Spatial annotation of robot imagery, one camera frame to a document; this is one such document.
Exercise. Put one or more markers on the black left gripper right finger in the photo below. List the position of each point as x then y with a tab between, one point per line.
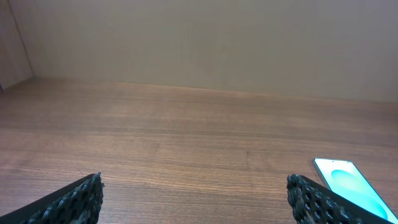
313	203

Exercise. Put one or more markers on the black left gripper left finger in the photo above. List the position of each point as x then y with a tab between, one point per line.
79	202

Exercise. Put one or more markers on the blue screen smartphone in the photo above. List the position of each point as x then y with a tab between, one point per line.
345	179

